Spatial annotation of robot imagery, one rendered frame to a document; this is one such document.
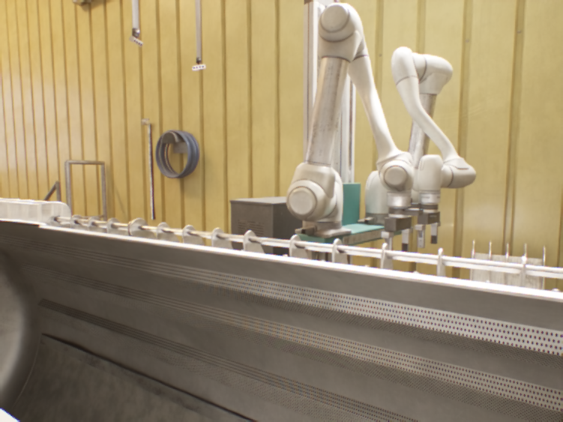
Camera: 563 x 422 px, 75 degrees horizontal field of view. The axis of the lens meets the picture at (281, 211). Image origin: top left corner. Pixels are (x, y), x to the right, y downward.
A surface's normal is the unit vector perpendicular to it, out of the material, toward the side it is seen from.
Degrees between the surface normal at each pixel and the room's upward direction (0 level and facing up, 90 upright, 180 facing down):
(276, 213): 90
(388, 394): 105
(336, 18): 84
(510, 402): 116
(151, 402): 74
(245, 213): 90
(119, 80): 90
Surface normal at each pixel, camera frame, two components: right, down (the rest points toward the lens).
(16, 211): 0.86, 0.05
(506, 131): -0.52, 0.08
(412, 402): -0.50, 0.34
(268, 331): -0.46, -0.39
